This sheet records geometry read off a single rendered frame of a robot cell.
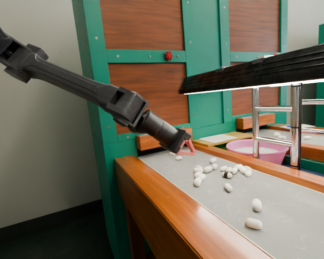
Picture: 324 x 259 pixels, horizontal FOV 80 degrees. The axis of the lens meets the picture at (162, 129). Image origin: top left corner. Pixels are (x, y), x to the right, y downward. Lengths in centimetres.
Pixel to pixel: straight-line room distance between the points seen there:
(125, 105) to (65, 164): 151
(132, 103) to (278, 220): 43
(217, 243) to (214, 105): 93
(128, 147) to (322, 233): 77
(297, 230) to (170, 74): 85
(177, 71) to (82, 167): 128
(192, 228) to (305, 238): 22
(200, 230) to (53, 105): 164
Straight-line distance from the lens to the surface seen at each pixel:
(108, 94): 51
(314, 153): 105
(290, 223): 54
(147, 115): 50
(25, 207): 209
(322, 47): 53
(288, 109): 75
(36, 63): 68
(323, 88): 346
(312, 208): 61
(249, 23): 151
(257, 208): 55
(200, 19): 126
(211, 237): 43
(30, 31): 197
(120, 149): 98
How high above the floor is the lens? 103
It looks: 9 degrees down
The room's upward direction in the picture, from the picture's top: 5 degrees counter-clockwise
